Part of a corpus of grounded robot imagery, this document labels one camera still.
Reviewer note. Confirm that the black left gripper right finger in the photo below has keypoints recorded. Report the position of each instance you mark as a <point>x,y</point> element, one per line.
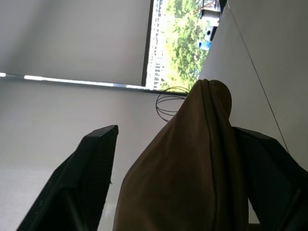
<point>272,178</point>

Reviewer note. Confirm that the black window frame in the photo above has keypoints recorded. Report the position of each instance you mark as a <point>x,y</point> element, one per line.
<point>147,43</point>

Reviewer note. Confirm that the brown fabric cap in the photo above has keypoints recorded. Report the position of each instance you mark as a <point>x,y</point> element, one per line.
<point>183,166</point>

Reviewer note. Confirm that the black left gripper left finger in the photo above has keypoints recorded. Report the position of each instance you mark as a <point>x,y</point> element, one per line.
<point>72,185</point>

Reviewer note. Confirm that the grey roller window blind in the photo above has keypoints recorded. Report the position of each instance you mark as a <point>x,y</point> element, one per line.
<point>72,41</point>

